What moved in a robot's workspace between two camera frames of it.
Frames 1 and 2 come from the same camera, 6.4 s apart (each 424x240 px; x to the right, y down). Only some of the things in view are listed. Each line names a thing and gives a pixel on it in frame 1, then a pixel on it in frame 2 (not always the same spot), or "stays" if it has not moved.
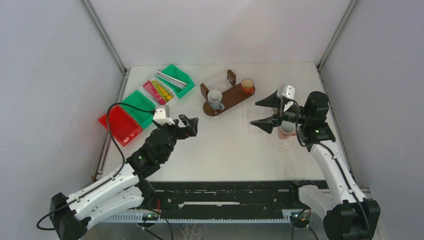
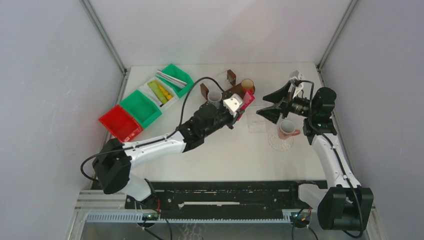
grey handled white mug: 214,98 stays
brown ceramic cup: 247,85 stays
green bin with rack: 137,100 stays
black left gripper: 190,130 -> 231,119
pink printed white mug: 286,129 stays
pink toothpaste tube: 150,87 -> 247,100
